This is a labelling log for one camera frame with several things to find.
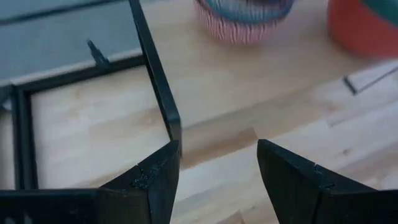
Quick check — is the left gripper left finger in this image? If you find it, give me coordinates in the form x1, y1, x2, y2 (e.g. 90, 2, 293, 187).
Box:
0, 139, 182, 224

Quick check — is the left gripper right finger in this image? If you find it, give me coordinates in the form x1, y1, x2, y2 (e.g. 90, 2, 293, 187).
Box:
256, 139, 398, 224

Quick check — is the green bowl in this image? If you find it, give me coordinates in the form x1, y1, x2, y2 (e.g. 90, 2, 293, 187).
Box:
360, 0, 398, 18

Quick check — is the black aluminium rig frame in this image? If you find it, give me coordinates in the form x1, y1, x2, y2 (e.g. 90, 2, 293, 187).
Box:
0, 39, 147, 190

